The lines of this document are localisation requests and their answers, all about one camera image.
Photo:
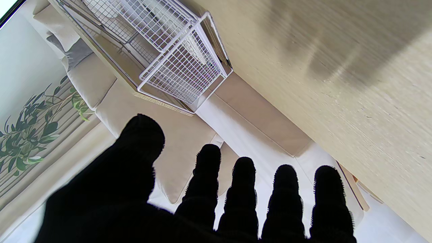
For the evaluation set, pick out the white lounge chair wooden legs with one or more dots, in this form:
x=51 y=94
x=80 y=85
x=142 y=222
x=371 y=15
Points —
x=352 y=185

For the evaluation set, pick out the tall green leafy plant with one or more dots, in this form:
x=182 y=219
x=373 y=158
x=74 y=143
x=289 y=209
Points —
x=30 y=138

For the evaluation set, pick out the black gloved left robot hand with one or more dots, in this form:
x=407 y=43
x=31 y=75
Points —
x=111 y=189

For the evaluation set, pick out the grey sofa cushion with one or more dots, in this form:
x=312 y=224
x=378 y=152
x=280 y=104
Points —
x=76 y=54

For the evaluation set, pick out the cream sofa cushion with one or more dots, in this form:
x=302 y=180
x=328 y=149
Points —
x=57 y=28

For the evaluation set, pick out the beige sectional sofa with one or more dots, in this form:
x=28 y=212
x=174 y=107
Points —
x=189 y=135

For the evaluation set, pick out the beige pleated curtain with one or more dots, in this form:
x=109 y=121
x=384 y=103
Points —
x=64 y=118

